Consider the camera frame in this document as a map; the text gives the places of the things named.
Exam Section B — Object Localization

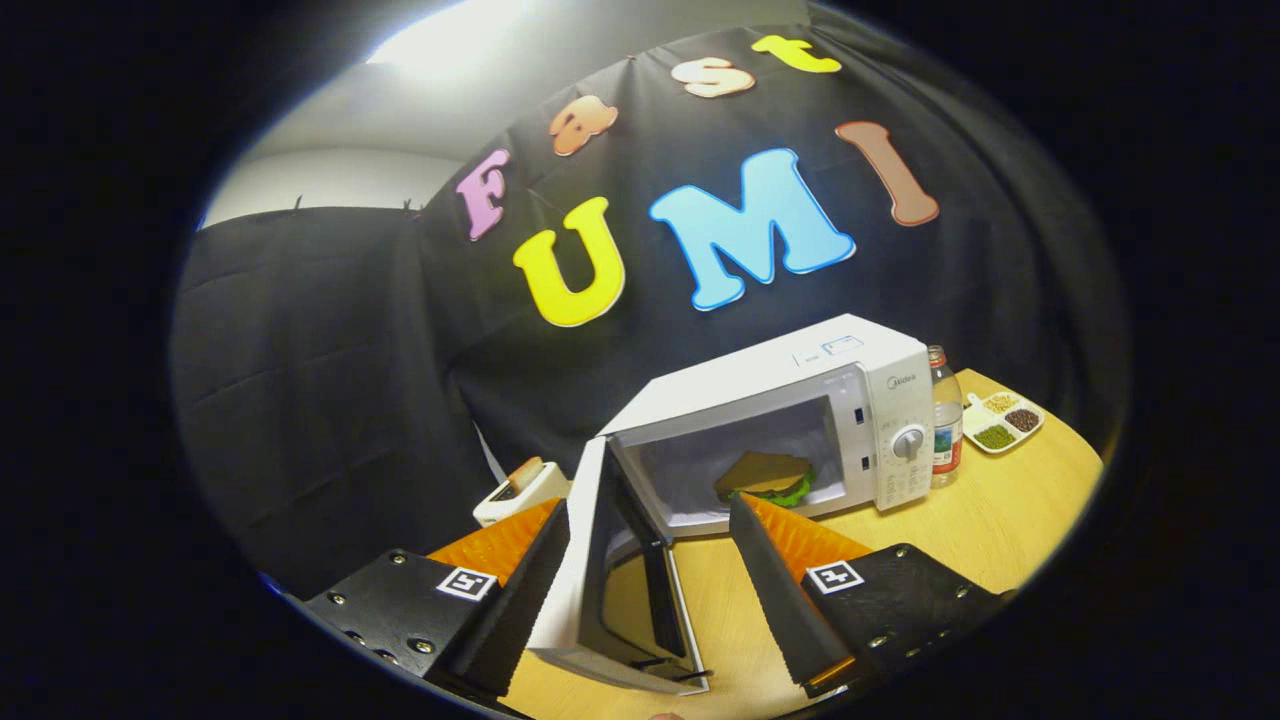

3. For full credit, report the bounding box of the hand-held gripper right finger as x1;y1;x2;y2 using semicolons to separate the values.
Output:
728;492;1016;701

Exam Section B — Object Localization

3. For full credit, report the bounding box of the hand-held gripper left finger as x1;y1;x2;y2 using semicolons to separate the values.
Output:
303;498;571;701

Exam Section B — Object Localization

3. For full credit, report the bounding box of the toy sandwich with lettuce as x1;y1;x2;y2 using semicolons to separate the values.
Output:
713;451;816;508

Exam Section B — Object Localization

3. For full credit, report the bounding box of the white microwave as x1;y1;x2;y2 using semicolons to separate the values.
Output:
528;314;936;696

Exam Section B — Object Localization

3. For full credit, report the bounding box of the white toaster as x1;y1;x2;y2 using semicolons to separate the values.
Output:
473;460;573;528

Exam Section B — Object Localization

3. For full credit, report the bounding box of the clear plastic water bottle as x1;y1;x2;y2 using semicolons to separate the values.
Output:
928;345;965;489

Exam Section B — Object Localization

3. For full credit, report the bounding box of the white divided dish with beans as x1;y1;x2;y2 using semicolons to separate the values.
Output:
962;391;1046;456

